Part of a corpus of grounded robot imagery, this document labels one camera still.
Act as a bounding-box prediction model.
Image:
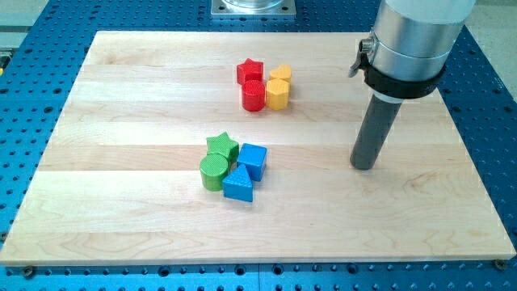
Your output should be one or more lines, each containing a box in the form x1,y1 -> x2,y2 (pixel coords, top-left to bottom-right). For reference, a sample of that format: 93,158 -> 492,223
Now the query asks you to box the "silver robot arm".
349,0 -> 476,99

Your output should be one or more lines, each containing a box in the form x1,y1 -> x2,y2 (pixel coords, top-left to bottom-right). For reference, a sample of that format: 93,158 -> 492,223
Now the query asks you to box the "blue cube block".
237,143 -> 267,182

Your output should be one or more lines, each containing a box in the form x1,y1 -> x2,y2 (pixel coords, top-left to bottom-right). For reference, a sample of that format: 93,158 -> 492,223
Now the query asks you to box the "green star block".
206,132 -> 239,166

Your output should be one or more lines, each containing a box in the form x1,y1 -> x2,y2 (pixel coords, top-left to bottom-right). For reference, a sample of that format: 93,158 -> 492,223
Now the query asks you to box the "blue triangle block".
222,164 -> 254,202

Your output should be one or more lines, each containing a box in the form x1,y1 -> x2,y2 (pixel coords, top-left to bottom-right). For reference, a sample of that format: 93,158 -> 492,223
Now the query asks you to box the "green cylinder block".
200,154 -> 229,192

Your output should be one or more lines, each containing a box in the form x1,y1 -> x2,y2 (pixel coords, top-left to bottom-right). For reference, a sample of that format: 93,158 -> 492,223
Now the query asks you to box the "red cylinder block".
242,80 -> 265,112

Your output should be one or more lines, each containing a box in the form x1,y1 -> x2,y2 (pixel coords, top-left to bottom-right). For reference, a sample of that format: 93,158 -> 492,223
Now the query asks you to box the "yellow hexagon block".
266,79 -> 290,110

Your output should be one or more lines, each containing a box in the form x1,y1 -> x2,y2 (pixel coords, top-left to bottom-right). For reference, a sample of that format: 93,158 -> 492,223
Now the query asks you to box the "red star block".
236,58 -> 263,85

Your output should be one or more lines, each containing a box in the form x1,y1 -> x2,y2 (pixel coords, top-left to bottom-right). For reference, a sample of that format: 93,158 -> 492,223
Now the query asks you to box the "yellow heart block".
269,64 -> 292,83

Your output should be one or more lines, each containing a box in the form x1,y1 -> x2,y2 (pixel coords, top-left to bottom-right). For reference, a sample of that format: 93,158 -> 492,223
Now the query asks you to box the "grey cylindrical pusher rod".
350,95 -> 403,171

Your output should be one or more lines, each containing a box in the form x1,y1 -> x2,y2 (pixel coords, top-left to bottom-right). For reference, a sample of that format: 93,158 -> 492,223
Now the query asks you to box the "wooden board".
1,31 -> 515,267

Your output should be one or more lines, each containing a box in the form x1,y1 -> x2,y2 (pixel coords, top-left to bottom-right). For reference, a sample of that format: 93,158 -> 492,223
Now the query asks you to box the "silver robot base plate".
210,0 -> 296,18

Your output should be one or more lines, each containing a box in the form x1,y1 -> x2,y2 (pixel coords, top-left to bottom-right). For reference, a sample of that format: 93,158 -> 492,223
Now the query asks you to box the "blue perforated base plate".
1,0 -> 516,290

